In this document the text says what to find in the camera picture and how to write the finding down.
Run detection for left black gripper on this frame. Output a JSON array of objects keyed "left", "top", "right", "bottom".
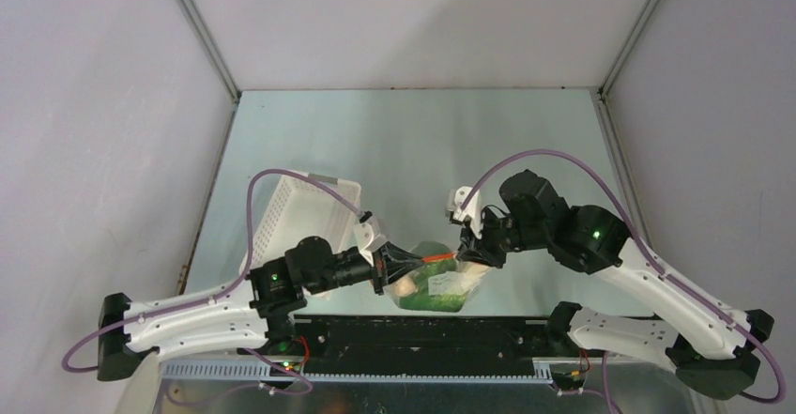
[{"left": 306, "top": 239, "right": 423, "bottom": 295}]

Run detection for small beige mushroom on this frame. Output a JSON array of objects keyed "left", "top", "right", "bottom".
[{"left": 391, "top": 275, "right": 418, "bottom": 298}]

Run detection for green bok choy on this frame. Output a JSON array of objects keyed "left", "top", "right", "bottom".
[{"left": 392, "top": 257, "right": 469, "bottom": 313}]

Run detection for clear zip top bag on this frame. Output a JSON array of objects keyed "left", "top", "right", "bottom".
[{"left": 387, "top": 241, "right": 493, "bottom": 313}]

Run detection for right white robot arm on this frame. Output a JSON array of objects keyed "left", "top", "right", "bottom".
[{"left": 448, "top": 170, "right": 773, "bottom": 400}]

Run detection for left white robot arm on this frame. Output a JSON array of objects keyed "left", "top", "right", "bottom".
[{"left": 97, "top": 237, "right": 425, "bottom": 382}]

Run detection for white perforated plastic basket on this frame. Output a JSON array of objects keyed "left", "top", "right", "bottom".
[{"left": 250, "top": 176, "right": 357, "bottom": 270}]

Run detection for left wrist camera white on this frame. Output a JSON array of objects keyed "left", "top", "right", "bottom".
[{"left": 353, "top": 211, "right": 388, "bottom": 267}]

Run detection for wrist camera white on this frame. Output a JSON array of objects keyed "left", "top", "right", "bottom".
[
  {"left": 446, "top": 186, "right": 483, "bottom": 239},
  {"left": 353, "top": 211, "right": 388, "bottom": 267}
]

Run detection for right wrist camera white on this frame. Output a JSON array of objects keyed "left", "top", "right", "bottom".
[{"left": 446, "top": 186, "right": 483, "bottom": 239}]

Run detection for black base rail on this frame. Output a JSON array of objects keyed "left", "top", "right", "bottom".
[{"left": 257, "top": 314, "right": 580, "bottom": 379}]

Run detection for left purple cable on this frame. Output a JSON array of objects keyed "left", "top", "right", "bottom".
[{"left": 60, "top": 168, "right": 368, "bottom": 374}]

